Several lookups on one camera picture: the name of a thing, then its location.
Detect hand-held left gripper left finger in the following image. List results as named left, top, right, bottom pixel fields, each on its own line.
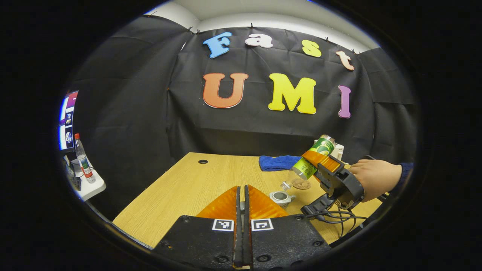
left=153, top=186, right=242, bottom=269

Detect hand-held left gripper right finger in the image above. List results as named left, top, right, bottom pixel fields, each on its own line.
left=244, top=184, right=332, bottom=269

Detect green label water bottle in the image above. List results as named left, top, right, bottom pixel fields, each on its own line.
left=281, top=135, right=336, bottom=190

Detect white floral teacup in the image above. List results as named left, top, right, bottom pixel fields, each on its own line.
left=269, top=191, right=296, bottom=208

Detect red cap plastic bottle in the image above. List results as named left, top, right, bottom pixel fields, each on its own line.
left=74, top=133, right=96, bottom=184

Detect white toaster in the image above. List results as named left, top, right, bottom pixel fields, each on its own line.
left=313, top=139, right=344, bottom=161

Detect blue towel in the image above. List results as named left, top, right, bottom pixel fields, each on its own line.
left=259, top=155, right=304, bottom=172

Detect white side table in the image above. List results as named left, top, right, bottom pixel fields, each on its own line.
left=64, top=158, right=107, bottom=202

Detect black backdrop cloth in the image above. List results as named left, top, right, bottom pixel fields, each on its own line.
left=70, top=14, right=420, bottom=221

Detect computer monitor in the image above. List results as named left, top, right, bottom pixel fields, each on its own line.
left=58, top=90, right=79, bottom=151

